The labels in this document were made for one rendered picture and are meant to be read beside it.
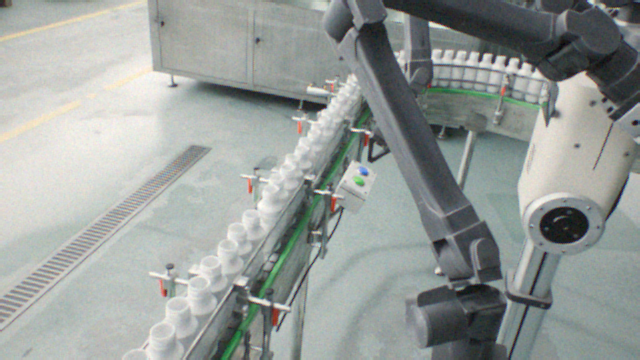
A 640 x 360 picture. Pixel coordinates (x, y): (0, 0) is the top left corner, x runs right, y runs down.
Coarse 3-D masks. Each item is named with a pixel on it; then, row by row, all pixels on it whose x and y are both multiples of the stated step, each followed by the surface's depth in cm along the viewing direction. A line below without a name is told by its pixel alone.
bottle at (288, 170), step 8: (288, 168) 135; (288, 176) 132; (288, 184) 133; (296, 184) 134; (288, 192) 133; (288, 200) 134; (296, 200) 136; (288, 208) 135; (296, 208) 138; (288, 216) 137
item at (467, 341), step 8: (440, 344) 76; (448, 344) 76; (456, 344) 72; (464, 344) 71; (472, 344) 70; (480, 344) 70; (488, 344) 70; (496, 344) 77; (432, 352) 74; (440, 352) 74; (448, 352) 75; (456, 352) 73; (464, 352) 71; (472, 352) 71; (480, 352) 71; (488, 352) 71; (496, 352) 75; (504, 352) 75
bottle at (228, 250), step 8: (224, 240) 103; (232, 240) 104; (224, 248) 104; (232, 248) 105; (224, 256) 102; (232, 256) 102; (224, 264) 102; (232, 264) 103; (240, 264) 104; (224, 272) 102; (232, 272) 102; (240, 272) 104; (232, 280) 103; (232, 296) 105; (232, 304) 106
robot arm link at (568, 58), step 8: (560, 48) 85; (568, 48) 84; (552, 56) 87; (560, 56) 85; (568, 56) 84; (576, 56) 83; (584, 56) 83; (608, 56) 84; (552, 64) 87; (560, 64) 86; (568, 64) 85; (576, 64) 85; (584, 64) 83; (592, 64) 88; (600, 64) 87; (560, 72) 88; (568, 72) 87; (576, 72) 88
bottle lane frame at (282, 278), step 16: (368, 112) 217; (352, 144) 193; (336, 160) 176; (336, 176) 175; (320, 208) 159; (304, 224) 142; (304, 240) 146; (288, 256) 131; (304, 256) 151; (272, 272) 123; (288, 272) 135; (272, 288) 122; (288, 288) 139; (256, 320) 114; (240, 336) 105; (256, 336) 117; (224, 352) 101; (240, 352) 108; (256, 352) 120
